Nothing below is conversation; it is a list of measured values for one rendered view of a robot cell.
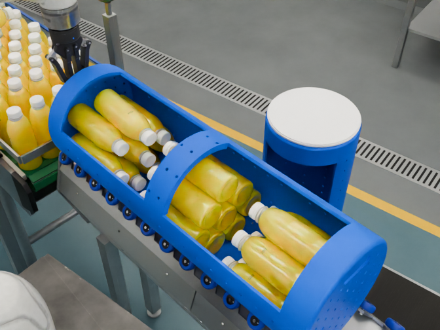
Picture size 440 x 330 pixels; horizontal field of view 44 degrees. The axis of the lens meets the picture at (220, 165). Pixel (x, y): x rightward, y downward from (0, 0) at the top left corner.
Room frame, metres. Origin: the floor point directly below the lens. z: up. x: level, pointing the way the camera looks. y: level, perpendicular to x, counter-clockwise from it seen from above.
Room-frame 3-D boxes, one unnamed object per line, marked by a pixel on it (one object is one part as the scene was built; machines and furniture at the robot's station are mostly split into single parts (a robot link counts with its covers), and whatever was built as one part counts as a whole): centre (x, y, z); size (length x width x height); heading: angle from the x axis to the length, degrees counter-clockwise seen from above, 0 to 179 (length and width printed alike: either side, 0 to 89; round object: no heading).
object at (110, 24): (1.76, 0.39, 0.55); 0.04 x 0.04 x 1.10; 45
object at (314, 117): (1.27, -0.28, 1.03); 0.28 x 0.28 x 0.01
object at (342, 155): (1.27, -0.28, 0.59); 0.28 x 0.28 x 0.88
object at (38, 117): (1.26, 0.53, 0.99); 0.07 x 0.07 x 0.19
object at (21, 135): (1.21, 0.58, 0.99); 0.07 x 0.07 x 0.19
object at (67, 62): (1.21, 0.40, 1.25); 0.04 x 0.01 x 0.11; 45
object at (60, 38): (1.22, 0.39, 1.32); 0.08 x 0.07 x 0.09; 135
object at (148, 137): (1.04, 0.18, 1.15); 0.04 x 0.02 x 0.04; 133
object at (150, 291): (1.24, 0.28, 0.31); 0.06 x 0.06 x 0.63; 45
